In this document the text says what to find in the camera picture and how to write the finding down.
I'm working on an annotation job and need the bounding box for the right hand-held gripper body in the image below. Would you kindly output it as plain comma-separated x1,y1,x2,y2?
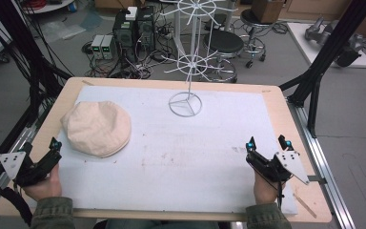
245,149,311,187

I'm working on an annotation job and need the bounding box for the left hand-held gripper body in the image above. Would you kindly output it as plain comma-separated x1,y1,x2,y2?
0,145,63,189

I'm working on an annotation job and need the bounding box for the beige fabric hat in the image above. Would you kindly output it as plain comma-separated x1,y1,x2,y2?
60,100,132,158

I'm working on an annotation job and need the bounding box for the white wire hat rack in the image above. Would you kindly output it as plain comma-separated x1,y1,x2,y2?
159,0,238,118

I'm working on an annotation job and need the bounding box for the person's left hand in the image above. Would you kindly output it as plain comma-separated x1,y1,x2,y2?
23,163,63,202

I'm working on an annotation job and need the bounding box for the person's right hand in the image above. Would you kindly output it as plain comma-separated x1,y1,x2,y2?
253,171,288,205

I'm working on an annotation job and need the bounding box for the thin wooden stick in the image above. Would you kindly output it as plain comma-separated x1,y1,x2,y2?
293,193,318,219

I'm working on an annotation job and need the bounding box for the white foam mat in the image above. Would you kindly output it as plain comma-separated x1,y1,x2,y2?
56,85,299,217

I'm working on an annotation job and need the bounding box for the white floor platform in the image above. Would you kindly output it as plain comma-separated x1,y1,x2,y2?
286,21,366,70

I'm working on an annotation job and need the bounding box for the large black round stool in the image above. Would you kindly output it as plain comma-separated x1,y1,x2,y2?
202,30,246,84

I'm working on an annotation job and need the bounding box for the grey bench power supply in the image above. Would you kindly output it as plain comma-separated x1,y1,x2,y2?
90,33,105,60
100,34,116,60

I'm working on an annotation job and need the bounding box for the small black round stool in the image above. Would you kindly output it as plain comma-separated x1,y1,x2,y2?
239,8,267,70

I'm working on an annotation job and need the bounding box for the brown cardboard box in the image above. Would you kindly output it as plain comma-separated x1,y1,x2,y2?
250,0,286,25

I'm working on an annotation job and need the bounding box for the black computer tower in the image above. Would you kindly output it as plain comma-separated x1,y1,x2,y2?
112,5,157,63

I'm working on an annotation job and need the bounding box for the round white table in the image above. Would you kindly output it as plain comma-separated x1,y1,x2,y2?
21,0,76,15

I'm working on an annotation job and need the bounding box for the white box on computer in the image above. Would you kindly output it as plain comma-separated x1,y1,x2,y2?
125,6,139,22

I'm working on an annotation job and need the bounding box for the aluminium side rail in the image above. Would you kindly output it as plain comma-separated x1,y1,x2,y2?
286,98,357,229
0,104,53,215

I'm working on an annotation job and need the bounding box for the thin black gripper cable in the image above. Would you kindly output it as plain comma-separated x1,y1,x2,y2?
254,165,284,212

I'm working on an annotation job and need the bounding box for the black sleeved gripper cable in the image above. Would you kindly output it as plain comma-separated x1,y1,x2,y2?
0,167,34,227

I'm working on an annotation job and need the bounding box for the black metal frame post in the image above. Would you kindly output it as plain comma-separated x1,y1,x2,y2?
278,0,366,139
0,0,74,128

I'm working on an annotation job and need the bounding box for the tangle of floor cables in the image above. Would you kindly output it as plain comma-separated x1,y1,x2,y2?
81,22,185,80

